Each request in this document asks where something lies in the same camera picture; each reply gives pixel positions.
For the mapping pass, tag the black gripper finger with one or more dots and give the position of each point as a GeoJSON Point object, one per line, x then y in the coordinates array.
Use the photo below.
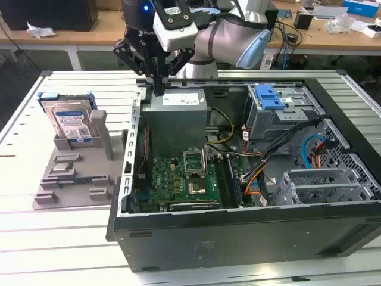
{"type": "Point", "coordinates": [131, 56]}
{"type": "Point", "coordinates": [180, 61]}

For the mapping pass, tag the hard disk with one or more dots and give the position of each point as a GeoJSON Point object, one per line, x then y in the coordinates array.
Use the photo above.
{"type": "Point", "coordinates": [70, 122]}

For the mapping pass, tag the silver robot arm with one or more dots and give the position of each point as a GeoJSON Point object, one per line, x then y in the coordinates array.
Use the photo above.
{"type": "Point", "coordinates": [220, 38]}

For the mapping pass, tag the metal disk bay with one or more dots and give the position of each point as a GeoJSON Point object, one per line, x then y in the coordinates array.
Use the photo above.
{"type": "Point", "coordinates": [315, 187]}

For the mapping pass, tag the wooden desk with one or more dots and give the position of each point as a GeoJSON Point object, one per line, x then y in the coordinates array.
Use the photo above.
{"type": "Point", "coordinates": [95, 37]}

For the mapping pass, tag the grey power supply unit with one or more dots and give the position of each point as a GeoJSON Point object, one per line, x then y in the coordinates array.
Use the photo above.
{"type": "Point", "coordinates": [175, 125]}

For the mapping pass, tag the large black box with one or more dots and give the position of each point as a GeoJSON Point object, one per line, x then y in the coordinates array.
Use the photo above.
{"type": "Point", "coordinates": [44, 15]}

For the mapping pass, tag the crumpled white paper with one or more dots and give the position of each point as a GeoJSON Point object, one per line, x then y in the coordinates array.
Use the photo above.
{"type": "Point", "coordinates": [38, 31]}

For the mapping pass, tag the blue plastic bay latch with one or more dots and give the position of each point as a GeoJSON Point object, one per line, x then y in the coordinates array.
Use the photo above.
{"type": "Point", "coordinates": [269, 99]}

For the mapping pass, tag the black computer tower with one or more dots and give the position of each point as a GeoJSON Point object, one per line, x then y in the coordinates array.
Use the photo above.
{"type": "Point", "coordinates": [272, 18]}

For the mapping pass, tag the metal optical drive cage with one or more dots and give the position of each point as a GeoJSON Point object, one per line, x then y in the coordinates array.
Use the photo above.
{"type": "Point", "coordinates": [268, 122]}

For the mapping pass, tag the green motherboard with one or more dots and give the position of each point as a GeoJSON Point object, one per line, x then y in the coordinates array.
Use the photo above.
{"type": "Point", "coordinates": [166, 178]}

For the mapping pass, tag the CPU socket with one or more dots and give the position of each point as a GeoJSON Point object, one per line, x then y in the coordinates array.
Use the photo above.
{"type": "Point", "coordinates": [197, 186]}

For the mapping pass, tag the small black box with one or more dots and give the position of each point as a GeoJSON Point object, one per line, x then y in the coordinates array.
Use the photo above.
{"type": "Point", "coordinates": [303, 21]}

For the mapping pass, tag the silver CPU chip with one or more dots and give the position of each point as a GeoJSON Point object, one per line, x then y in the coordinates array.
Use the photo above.
{"type": "Point", "coordinates": [62, 168]}

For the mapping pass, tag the installed RAM stick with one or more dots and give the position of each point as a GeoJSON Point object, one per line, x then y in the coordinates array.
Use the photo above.
{"type": "Point", "coordinates": [234, 183]}

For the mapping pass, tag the RAM stick with blue label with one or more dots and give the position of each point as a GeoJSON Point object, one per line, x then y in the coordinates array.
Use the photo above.
{"type": "Point", "coordinates": [78, 180]}

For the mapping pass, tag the grey parts rack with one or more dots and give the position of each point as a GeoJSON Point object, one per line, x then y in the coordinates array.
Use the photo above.
{"type": "Point", "coordinates": [77, 190]}

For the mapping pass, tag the black graphics card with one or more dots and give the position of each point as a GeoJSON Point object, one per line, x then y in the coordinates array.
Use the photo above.
{"type": "Point", "coordinates": [193, 205]}

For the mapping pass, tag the clear plastic bags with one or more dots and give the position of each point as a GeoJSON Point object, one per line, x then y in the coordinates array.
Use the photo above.
{"type": "Point", "coordinates": [339, 24]}

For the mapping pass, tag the black PC case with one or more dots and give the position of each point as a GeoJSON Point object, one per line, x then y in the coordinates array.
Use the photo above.
{"type": "Point", "coordinates": [238, 238]}

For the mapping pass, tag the blue cardboard box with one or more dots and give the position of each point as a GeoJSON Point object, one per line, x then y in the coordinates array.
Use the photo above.
{"type": "Point", "coordinates": [363, 7]}

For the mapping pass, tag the white box with black inlay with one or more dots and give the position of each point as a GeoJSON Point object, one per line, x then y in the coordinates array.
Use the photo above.
{"type": "Point", "coordinates": [372, 31]}

